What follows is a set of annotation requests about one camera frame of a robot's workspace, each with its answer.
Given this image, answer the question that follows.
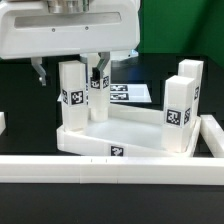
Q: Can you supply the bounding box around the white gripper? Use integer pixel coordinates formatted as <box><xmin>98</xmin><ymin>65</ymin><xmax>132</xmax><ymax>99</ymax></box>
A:
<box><xmin>0</xmin><ymin>0</ymin><xmax>140</xmax><ymax>86</ymax></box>

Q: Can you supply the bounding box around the white desk top tray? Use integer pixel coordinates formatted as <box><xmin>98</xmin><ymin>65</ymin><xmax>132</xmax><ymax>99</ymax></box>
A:
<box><xmin>57</xmin><ymin>104</ymin><xmax>201</xmax><ymax>157</ymax></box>

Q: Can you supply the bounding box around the white L-shaped fence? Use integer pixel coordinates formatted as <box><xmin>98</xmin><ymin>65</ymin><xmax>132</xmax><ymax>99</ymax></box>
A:
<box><xmin>0</xmin><ymin>114</ymin><xmax>224</xmax><ymax>186</ymax></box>

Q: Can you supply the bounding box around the white marker base plate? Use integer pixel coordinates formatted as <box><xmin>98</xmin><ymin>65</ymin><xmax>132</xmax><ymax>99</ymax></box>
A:
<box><xmin>57</xmin><ymin>84</ymin><xmax>152</xmax><ymax>106</ymax></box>

